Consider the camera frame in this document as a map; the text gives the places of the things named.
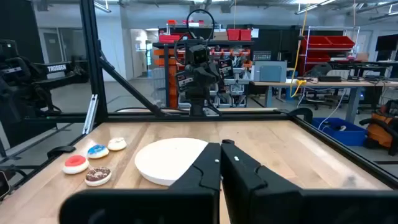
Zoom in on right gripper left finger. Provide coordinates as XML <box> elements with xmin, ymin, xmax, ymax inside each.
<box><xmin>58</xmin><ymin>142</ymin><xmax>221</xmax><ymax>224</ymax></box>

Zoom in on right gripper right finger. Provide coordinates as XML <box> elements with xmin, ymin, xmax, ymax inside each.
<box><xmin>221</xmin><ymin>139</ymin><xmax>398</xmax><ymax>224</ymax></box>

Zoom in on small chocolate sprinkled donut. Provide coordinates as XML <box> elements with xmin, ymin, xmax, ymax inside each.
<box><xmin>84</xmin><ymin>166</ymin><xmax>113</xmax><ymax>187</ymax></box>

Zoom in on small white iced donut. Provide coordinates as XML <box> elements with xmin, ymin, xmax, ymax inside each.
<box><xmin>107</xmin><ymin>137</ymin><xmax>127</xmax><ymax>152</ymax></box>

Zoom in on small blue iced donut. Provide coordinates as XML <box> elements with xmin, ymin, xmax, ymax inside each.
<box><xmin>86</xmin><ymin>144</ymin><xmax>110</xmax><ymax>160</ymax></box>

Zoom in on small red iced donut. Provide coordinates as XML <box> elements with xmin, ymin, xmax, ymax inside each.
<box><xmin>62</xmin><ymin>154</ymin><xmax>90</xmax><ymax>175</ymax></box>

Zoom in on black shelf rack orange bins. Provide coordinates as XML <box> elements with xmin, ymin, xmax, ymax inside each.
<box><xmin>152</xmin><ymin>39</ymin><xmax>254</xmax><ymax>109</ymax></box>

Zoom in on white round plate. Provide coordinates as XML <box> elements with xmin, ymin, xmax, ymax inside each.
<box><xmin>134</xmin><ymin>138</ymin><xmax>209</xmax><ymax>187</ymax></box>

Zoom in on grey equipment box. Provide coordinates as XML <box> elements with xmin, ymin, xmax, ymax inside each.
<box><xmin>253</xmin><ymin>60</ymin><xmax>288</xmax><ymax>83</ymax></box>

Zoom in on black table clamp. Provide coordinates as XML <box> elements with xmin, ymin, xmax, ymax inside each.
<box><xmin>46</xmin><ymin>145</ymin><xmax>77</xmax><ymax>159</ymax></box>
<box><xmin>287</xmin><ymin>107</ymin><xmax>314</xmax><ymax>124</ymax></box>

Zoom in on blue plastic bin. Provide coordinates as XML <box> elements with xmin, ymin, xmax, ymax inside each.
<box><xmin>312</xmin><ymin>117</ymin><xmax>368</xmax><ymax>147</ymax></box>

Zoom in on large red storage bin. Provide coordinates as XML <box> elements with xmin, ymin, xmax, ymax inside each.
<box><xmin>306</xmin><ymin>51</ymin><xmax>331</xmax><ymax>63</ymax></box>
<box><xmin>325</xmin><ymin>35</ymin><xmax>356</xmax><ymax>49</ymax></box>
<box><xmin>303</xmin><ymin>35</ymin><xmax>332</xmax><ymax>49</ymax></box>

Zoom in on silver aluminium extrusion piece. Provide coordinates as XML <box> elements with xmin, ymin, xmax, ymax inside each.
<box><xmin>82</xmin><ymin>94</ymin><xmax>99</xmax><ymax>135</ymax></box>

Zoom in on orange bag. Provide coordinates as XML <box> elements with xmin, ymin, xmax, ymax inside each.
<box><xmin>366</xmin><ymin>100</ymin><xmax>398</xmax><ymax>149</ymax></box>

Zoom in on long wooden desk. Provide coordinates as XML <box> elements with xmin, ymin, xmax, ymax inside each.
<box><xmin>249</xmin><ymin>79</ymin><xmax>398</xmax><ymax>124</ymax></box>

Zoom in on black computer monitor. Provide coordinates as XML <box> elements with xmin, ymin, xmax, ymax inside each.
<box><xmin>374</xmin><ymin>33</ymin><xmax>398</xmax><ymax>62</ymax></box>

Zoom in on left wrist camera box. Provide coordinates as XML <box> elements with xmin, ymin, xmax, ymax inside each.
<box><xmin>188</xmin><ymin>44</ymin><xmax>210</xmax><ymax>66</ymax></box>

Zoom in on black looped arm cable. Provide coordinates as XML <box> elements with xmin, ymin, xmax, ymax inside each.
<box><xmin>173</xmin><ymin>8</ymin><xmax>216</xmax><ymax>67</ymax></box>

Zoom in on yellow hanging cable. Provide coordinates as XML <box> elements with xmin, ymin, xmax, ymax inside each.
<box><xmin>289</xmin><ymin>6</ymin><xmax>309</xmax><ymax>98</ymax></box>

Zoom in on black aluminium station frame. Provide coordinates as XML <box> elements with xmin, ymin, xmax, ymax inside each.
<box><xmin>0</xmin><ymin>0</ymin><xmax>398</xmax><ymax>203</ymax></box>

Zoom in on white wire rack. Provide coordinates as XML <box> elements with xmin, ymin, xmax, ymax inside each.
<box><xmin>298</xmin><ymin>26</ymin><xmax>361</xmax><ymax>77</ymax></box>

